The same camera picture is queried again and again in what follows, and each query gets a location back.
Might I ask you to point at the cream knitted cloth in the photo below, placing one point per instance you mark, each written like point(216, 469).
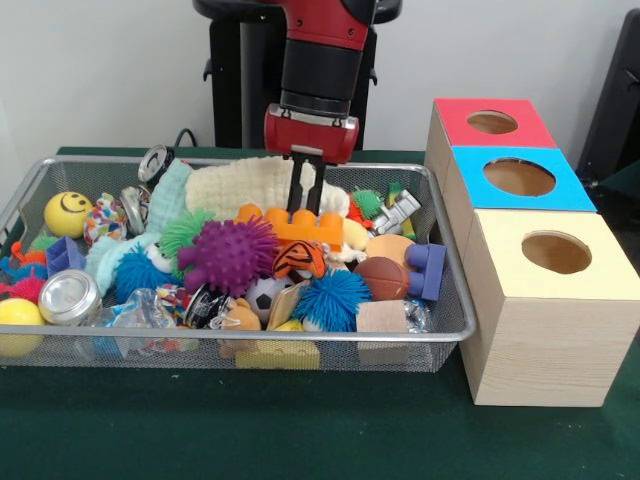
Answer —
point(240, 190)

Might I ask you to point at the purple toy block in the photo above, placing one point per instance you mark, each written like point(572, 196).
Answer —
point(425, 272)

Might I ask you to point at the small brown basketball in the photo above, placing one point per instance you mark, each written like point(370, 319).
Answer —
point(382, 278)

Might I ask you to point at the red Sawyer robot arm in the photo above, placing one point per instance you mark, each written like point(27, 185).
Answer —
point(322, 60)

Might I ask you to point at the blue spiky ball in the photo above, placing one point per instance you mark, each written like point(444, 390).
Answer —
point(330, 298)

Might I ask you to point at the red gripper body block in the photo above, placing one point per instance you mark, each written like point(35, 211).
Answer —
point(312, 133)

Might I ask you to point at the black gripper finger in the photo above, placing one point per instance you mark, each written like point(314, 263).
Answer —
point(315, 190)
point(296, 188)

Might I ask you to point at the dark green table cloth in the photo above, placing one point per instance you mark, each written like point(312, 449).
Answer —
point(300, 430)

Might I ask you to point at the yellow smiley face ball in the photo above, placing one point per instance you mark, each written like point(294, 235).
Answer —
point(67, 213)

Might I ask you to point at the black chair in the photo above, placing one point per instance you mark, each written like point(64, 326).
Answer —
point(615, 100)

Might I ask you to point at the orange toy building block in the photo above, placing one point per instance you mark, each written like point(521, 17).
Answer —
point(310, 233)

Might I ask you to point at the purple spiky ball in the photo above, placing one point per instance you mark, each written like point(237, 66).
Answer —
point(230, 255)

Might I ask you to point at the green spiky ball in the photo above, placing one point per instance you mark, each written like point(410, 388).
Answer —
point(185, 230)

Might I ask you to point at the plain yellow ball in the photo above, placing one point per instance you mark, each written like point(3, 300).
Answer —
point(18, 325)

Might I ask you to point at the shallow clear mesh bin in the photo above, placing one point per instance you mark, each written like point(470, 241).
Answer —
point(440, 330)

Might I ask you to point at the wooden box with three holes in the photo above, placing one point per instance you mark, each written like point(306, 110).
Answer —
point(540, 340)

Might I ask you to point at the silver metal can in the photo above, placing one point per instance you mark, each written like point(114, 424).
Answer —
point(68, 297)

